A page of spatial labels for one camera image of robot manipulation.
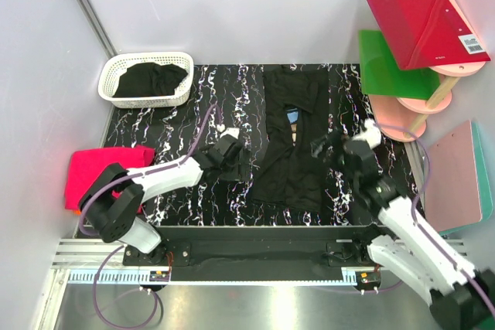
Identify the black printed t-shirt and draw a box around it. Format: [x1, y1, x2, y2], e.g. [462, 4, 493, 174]
[252, 66, 329, 212]

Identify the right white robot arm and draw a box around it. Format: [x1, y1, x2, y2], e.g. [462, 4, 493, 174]
[311, 119, 494, 329]

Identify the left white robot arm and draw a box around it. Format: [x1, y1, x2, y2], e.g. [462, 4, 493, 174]
[79, 127, 244, 260]

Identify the black marble pattern mat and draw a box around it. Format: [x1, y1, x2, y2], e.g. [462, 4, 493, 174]
[77, 63, 428, 227]

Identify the pink wooden tiered shelf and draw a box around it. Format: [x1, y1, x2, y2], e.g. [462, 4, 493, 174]
[365, 0, 487, 142]

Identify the green plastic sheet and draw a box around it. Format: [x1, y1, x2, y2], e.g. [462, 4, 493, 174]
[358, 30, 440, 100]

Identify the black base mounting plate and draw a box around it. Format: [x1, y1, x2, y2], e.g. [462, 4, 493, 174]
[123, 225, 386, 286]

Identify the pink clipboard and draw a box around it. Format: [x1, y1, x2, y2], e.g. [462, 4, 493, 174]
[424, 120, 486, 233]

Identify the white plastic laundry basket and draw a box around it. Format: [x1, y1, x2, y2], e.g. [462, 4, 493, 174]
[97, 52, 194, 109]

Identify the black shirt in basket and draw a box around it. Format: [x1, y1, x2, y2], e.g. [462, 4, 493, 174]
[113, 63, 188, 98]

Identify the red plastic folder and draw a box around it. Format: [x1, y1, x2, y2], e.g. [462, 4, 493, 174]
[367, 0, 490, 70]

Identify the folded pink t-shirt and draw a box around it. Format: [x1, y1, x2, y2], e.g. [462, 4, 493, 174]
[64, 145, 155, 212]

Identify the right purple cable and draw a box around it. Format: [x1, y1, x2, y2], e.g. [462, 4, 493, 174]
[374, 124, 495, 319]

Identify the purple cable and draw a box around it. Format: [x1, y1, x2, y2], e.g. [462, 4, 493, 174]
[374, 124, 495, 319]
[77, 104, 227, 327]

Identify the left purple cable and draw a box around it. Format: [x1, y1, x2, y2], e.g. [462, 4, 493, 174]
[77, 104, 227, 327]

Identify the aluminium rail frame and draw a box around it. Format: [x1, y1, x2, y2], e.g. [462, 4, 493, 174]
[34, 239, 476, 330]

